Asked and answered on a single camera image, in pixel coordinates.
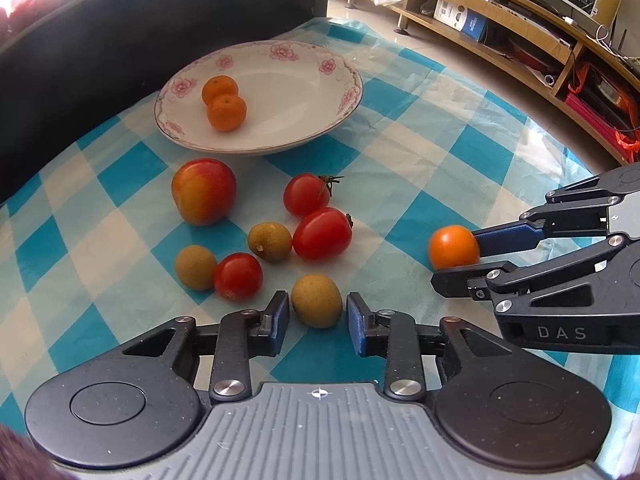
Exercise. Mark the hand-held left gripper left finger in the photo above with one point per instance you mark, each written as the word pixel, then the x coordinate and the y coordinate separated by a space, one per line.
pixel 280 321

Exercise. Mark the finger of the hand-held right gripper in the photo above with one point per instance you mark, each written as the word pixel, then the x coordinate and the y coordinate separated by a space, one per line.
pixel 505 237
pixel 460 280

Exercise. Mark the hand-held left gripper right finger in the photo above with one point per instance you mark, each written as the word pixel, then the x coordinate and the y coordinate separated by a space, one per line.
pixel 356 325

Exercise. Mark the small mandarin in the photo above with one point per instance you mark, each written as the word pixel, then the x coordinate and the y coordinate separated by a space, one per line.
pixel 226 114
pixel 452 252
pixel 220 89

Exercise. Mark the brown longan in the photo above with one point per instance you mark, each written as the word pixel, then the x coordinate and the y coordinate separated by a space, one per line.
pixel 270 241
pixel 195 267
pixel 316 301

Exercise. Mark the red cherry tomato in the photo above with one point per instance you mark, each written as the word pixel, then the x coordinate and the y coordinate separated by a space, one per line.
pixel 238 276
pixel 322 234

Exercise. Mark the cherry tomato with stem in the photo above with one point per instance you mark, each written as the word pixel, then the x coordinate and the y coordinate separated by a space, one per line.
pixel 305 195

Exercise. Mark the white floral plate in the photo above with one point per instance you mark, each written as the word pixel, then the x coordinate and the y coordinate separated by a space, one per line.
pixel 290 100

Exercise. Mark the blue white checkered tablecloth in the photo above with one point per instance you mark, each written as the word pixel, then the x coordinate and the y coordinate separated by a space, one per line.
pixel 425 125

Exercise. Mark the red bag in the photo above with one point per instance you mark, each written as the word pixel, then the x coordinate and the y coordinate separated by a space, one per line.
pixel 600 120

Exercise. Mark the orange plastic bag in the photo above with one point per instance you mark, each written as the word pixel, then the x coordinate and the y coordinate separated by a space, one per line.
pixel 579 77

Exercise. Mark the wooden television stand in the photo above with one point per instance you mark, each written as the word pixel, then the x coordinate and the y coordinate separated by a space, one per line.
pixel 530 22

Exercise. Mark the white and blue box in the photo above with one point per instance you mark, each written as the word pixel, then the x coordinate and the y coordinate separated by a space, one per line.
pixel 457 17

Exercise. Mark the person's reddish clothing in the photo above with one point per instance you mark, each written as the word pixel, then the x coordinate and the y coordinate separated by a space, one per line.
pixel 20 455

